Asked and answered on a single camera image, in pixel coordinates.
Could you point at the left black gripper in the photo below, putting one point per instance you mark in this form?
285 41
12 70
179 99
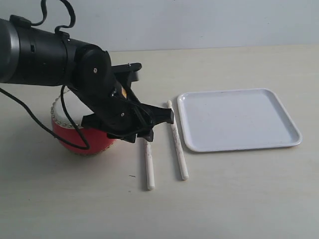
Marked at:
95 85

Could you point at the white wooden drumstick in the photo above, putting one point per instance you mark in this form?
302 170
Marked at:
149 166
179 151

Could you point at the white plastic tray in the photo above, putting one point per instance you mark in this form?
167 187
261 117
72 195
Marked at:
232 120

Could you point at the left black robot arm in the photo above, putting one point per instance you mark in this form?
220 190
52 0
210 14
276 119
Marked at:
30 56

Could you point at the small red drum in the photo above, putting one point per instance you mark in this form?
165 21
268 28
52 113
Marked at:
97 140

